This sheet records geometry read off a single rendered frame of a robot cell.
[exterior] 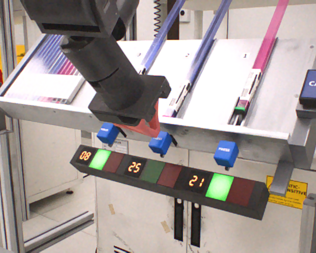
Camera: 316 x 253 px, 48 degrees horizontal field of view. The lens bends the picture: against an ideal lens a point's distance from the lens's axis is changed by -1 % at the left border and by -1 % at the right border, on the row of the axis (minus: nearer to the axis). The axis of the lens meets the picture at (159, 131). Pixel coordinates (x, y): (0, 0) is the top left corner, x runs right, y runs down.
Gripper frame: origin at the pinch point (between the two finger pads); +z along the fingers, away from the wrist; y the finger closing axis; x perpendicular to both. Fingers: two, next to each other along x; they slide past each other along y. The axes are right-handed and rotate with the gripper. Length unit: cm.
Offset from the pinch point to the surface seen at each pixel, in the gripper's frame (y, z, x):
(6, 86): 47.1, 1.5, -6.2
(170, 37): 42, 36, -58
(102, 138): 10.8, 1.9, 2.0
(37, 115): 34.4, 4.4, -1.5
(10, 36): 121, 27, -51
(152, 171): -0.4, 3.6, 4.9
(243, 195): -14.9, 3.6, 5.2
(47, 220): 112, 94, 9
